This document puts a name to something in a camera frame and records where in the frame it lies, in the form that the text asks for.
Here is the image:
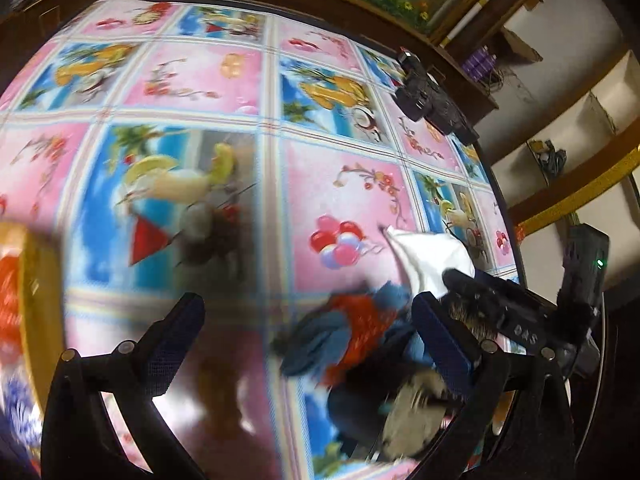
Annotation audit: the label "pink blue printed tablecloth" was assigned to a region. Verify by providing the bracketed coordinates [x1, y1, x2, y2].
[0, 0, 526, 480]

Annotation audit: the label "white rolled paper tube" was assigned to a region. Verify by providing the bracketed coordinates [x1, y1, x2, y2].
[442, 0, 513, 45]

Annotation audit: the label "blue red packaged cloth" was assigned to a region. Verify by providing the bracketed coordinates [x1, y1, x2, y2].
[272, 282, 426, 388]

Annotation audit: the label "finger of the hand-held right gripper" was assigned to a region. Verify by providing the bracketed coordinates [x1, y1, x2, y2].
[443, 268, 503, 312]

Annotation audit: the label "black electronic device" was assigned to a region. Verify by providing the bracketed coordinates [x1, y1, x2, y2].
[395, 49, 479, 144]

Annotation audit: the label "brown framed wall shelf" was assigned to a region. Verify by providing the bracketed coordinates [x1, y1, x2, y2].
[440, 0, 640, 291]

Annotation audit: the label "red plastic bag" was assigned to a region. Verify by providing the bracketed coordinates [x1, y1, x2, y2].
[0, 255, 28, 356]

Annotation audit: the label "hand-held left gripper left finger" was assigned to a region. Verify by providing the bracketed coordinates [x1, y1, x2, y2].
[40, 291, 207, 480]

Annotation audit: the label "yellow cardboard box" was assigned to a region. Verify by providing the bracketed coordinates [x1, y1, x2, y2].
[0, 221, 67, 413]

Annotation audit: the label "dark tangled cables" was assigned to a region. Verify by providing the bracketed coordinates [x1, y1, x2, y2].
[529, 139, 569, 182]

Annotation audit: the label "large grey electric motor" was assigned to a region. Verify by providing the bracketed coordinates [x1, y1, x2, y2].
[327, 370, 453, 463]

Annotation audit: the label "white cloth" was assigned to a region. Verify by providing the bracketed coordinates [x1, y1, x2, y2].
[384, 225, 476, 301]

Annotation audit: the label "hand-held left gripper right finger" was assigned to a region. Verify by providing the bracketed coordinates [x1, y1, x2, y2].
[411, 291, 578, 480]

